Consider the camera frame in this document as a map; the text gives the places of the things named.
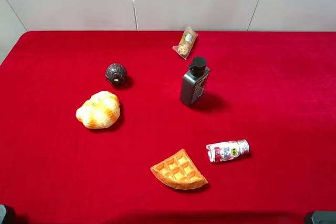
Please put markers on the red table cloth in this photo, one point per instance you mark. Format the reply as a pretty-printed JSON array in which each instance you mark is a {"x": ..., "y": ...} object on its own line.
[{"x": 274, "y": 90}]

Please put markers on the dark brown avocado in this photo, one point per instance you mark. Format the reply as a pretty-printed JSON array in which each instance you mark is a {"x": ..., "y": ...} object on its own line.
[{"x": 116, "y": 74}]

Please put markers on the orange white bread bun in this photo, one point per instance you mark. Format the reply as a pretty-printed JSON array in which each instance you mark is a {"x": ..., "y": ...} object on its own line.
[{"x": 99, "y": 112}]

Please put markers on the wrapped chocolate balls pack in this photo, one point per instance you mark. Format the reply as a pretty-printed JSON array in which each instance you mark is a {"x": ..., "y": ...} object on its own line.
[{"x": 186, "y": 43}]

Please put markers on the small pink yogurt bottle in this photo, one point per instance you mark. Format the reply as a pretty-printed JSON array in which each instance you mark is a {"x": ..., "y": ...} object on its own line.
[{"x": 226, "y": 151}]

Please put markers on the waffle slice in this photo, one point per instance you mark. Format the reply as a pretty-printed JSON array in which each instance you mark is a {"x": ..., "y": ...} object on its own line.
[{"x": 179, "y": 172}]

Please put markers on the black pump bottle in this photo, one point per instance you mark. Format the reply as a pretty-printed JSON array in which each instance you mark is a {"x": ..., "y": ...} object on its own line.
[{"x": 194, "y": 81}]

